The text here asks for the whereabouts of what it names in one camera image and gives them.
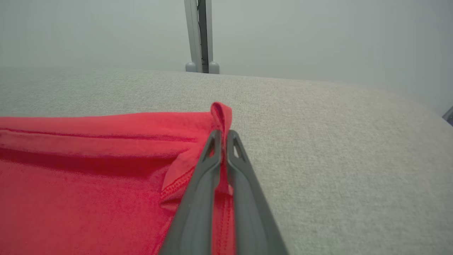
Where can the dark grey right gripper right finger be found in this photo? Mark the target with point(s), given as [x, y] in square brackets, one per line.
[251, 212]

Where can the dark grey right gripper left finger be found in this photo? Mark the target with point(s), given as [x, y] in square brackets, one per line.
[194, 212]

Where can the grey partition frame post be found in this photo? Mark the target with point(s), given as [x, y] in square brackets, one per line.
[193, 28]

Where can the red white-trimmed printed garment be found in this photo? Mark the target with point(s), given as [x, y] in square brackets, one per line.
[88, 184]

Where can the grey cylindrical post foot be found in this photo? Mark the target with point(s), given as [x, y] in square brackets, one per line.
[190, 67]
[214, 68]

